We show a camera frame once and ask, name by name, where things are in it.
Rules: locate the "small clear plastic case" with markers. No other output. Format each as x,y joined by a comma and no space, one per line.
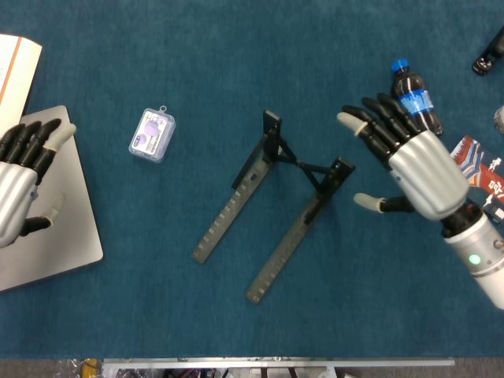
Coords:
151,136

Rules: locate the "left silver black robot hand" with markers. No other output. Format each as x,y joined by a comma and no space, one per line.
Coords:
15,189

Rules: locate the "aluminium frame rail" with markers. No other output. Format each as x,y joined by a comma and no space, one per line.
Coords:
275,362

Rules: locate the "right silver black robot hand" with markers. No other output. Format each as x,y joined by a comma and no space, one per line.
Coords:
429,173

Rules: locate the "red black printed box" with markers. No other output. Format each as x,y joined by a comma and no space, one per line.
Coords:
484,173

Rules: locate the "yellow plastic part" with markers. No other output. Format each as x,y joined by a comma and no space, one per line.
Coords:
90,369

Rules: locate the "black handheld device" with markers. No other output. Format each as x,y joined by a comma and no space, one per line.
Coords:
486,61

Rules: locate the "cola bottle with blue label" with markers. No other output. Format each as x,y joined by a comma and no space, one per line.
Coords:
413,98

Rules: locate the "black folding laptop stand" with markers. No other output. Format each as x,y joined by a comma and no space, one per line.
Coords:
220,232

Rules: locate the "silver closed laptop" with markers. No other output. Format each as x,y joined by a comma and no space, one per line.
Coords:
67,236

